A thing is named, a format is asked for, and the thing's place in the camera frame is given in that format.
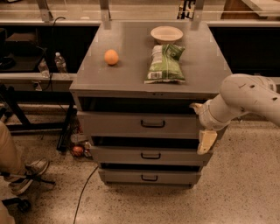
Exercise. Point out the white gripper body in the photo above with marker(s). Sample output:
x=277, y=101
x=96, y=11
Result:
x=207, y=117

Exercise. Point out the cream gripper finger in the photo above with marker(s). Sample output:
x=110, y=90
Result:
x=196, y=107
x=206, y=141

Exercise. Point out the grey top drawer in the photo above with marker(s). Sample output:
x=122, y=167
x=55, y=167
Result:
x=114, y=124

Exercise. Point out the grey drawer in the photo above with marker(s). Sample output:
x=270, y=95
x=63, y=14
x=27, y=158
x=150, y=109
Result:
x=148, y=156
x=183, y=178
x=114, y=124

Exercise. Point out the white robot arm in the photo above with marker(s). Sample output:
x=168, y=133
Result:
x=240, y=94

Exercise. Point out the grey metal drawer cabinet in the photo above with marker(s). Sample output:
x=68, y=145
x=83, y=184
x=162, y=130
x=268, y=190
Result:
x=120, y=88

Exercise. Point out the grey bottom drawer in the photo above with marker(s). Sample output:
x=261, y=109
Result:
x=183, y=178

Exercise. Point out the grey middle drawer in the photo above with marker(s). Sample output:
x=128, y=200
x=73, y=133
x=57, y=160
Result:
x=148, y=156

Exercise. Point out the green chip bag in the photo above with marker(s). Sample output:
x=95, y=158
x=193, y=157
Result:
x=164, y=66

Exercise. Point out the beige shallow bowl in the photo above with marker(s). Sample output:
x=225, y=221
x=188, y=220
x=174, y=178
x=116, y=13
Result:
x=166, y=34

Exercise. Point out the orange fruit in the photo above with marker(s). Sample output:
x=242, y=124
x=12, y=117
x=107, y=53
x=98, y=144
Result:
x=111, y=57

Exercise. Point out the red can on floor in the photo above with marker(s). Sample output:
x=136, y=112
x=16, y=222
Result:
x=77, y=151

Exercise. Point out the clear water bottle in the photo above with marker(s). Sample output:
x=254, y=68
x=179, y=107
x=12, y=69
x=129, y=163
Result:
x=43, y=68
x=61, y=65

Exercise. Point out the khaki trouser leg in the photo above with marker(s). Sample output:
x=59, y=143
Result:
x=10, y=161

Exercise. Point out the black chair caster base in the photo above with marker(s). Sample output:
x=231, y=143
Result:
x=22, y=204

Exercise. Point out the black table leg frame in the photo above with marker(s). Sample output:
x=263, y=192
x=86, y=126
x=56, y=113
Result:
x=13, y=97

